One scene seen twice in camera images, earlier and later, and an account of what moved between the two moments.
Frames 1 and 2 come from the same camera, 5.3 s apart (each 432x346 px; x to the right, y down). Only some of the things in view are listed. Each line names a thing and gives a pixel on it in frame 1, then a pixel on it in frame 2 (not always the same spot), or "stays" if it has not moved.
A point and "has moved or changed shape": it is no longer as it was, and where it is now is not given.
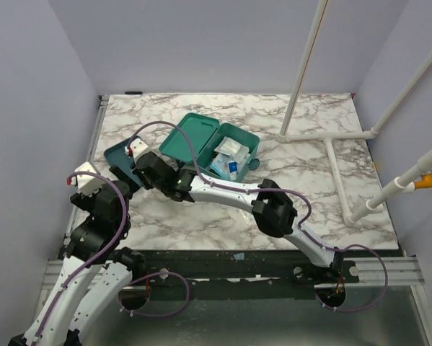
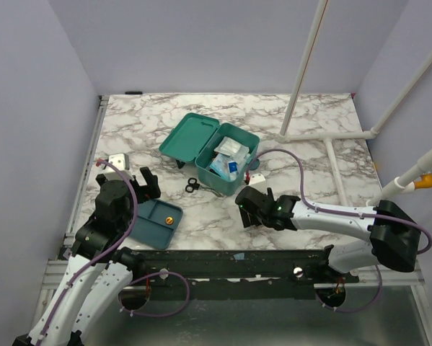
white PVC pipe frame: x=405 y=182 stays
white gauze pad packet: x=229 y=146 stays
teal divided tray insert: x=116 y=156 has moved or changed shape
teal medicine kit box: x=205 y=132 stays
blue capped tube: x=233 y=169 stays
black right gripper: x=130 y=172 to x=254 y=210
